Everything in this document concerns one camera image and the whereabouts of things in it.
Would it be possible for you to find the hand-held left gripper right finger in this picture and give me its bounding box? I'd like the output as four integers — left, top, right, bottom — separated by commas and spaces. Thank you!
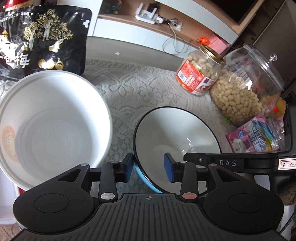
164, 152, 241, 204

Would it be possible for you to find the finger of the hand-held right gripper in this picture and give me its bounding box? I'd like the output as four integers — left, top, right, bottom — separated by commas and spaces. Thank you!
183, 152, 278, 173

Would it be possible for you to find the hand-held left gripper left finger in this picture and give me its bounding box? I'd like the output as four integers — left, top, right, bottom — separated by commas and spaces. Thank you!
57, 153, 134, 204

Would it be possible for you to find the blue bowl with black rim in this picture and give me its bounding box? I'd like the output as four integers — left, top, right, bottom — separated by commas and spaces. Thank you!
133, 107, 222, 194

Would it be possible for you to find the yellow snack packet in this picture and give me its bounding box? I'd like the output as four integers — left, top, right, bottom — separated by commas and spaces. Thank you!
268, 94, 287, 117

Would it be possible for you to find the pink and blue candy packet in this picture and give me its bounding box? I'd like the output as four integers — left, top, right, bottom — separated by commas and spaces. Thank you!
226, 113, 285, 153

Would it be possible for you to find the large clear plastic jar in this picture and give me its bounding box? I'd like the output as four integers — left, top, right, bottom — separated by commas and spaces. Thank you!
210, 44, 286, 127

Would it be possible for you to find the white lace tablecloth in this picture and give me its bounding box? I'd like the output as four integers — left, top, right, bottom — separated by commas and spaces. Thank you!
0, 58, 287, 195

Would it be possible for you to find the peanut jar with red label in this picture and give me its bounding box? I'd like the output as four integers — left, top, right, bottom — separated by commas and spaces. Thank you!
175, 44, 226, 96

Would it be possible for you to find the dark grey cabinet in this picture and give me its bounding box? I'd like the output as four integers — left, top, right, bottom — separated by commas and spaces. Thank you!
238, 0, 296, 98

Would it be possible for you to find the pink box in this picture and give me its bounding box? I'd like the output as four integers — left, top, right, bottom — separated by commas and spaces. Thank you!
207, 34, 228, 53

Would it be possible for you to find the black television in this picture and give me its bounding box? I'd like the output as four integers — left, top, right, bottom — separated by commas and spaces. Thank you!
208, 0, 266, 24

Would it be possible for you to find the white and wood cabinet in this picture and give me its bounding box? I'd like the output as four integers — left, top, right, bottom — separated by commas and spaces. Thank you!
92, 0, 241, 54

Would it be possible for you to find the white power strip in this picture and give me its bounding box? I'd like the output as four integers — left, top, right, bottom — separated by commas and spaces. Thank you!
156, 15, 184, 32

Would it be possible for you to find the black snack bag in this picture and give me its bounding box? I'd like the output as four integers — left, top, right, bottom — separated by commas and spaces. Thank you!
0, 5, 93, 81

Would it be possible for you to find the white router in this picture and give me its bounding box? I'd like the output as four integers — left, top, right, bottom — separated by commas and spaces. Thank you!
135, 3, 158, 25

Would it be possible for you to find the green toy car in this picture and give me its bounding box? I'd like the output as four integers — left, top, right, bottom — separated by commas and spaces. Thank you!
102, 0, 123, 14

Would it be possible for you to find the red shiny object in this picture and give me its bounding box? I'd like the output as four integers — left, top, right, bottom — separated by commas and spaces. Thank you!
5, 0, 24, 11

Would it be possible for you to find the thin cable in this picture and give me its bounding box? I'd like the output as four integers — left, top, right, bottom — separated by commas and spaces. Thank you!
162, 25, 193, 55

